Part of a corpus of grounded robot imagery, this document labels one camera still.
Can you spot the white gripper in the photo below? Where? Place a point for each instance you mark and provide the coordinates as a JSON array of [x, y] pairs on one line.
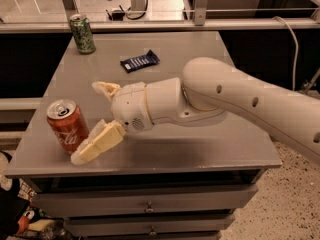
[[129, 106]]

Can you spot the red Coca-Cola can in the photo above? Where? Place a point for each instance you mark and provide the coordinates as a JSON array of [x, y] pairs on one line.
[[67, 122]]

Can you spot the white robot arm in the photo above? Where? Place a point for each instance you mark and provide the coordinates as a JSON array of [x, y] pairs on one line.
[[206, 90]]

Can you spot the green soda can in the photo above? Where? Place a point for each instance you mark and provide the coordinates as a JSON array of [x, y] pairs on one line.
[[82, 33]]

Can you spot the dark blue snack bar wrapper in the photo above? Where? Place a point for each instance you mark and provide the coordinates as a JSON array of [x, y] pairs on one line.
[[139, 62]]

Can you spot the grey drawer cabinet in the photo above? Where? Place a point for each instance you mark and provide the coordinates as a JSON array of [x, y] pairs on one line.
[[233, 152]]

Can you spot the upper metal drawer knob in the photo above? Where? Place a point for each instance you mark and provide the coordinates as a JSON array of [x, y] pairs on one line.
[[149, 208]]

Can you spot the metal drawer knob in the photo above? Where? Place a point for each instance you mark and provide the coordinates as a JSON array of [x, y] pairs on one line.
[[152, 232], [149, 208]]

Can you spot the grey metal railing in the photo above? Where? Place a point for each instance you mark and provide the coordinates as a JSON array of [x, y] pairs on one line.
[[43, 16]]

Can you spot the lower metal drawer knob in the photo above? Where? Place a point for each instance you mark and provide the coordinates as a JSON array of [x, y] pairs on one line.
[[152, 232]]

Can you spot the penguin plush toy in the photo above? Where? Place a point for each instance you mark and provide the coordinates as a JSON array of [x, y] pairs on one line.
[[35, 220]]

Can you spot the upper grey drawer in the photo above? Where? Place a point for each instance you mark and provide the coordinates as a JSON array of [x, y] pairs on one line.
[[127, 202]]

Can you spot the grey drawer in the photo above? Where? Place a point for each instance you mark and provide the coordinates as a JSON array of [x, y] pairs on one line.
[[127, 202], [141, 225]]

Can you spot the lower grey drawer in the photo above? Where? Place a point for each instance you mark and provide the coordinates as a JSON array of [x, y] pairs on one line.
[[141, 225]]

